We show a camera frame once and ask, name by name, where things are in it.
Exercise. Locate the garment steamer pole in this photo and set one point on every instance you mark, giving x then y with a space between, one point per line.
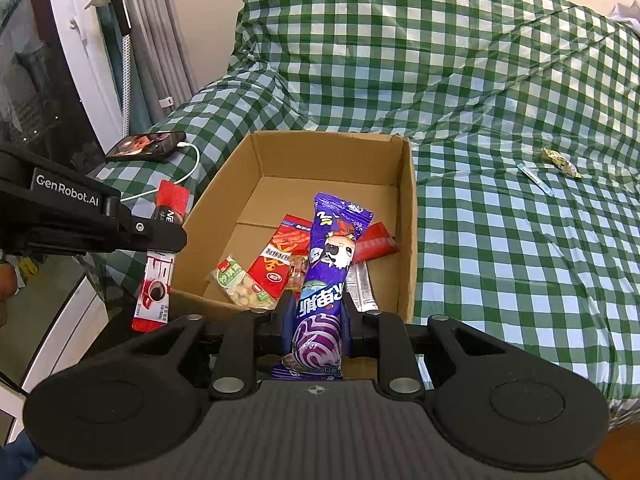
122 31

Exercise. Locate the white cloth on sofa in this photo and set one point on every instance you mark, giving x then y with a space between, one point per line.
627 15

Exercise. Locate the gold wrapped candy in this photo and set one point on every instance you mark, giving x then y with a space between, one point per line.
561 163

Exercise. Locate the small red snack packet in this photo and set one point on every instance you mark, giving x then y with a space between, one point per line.
376 242

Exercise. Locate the black smartphone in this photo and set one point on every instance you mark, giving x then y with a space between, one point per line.
150 147

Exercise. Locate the large red snack packet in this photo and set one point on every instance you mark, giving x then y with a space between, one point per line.
271 269

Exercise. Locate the small red gold candy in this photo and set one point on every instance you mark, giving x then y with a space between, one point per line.
298 269

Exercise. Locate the white window door frame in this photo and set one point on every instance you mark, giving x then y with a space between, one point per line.
86 56

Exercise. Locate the grey curtain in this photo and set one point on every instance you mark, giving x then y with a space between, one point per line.
161 57

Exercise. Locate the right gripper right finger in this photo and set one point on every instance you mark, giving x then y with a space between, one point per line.
376 346

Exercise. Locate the red white coffee stick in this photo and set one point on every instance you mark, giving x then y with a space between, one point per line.
152 306

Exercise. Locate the clear rice cracker packet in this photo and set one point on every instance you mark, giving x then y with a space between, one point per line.
239 287

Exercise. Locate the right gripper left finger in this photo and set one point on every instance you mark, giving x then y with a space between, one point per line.
249 336

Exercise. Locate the open cardboard box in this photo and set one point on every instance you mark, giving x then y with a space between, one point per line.
339 183

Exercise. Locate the purple snack bar wrapper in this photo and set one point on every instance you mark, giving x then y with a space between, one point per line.
317 341

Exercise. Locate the thin white blue sachet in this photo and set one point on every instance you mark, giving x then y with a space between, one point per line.
531 176

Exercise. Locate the silver white snack bar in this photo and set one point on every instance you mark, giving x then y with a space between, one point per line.
359 286

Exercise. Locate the person left hand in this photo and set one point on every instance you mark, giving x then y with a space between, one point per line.
8 287

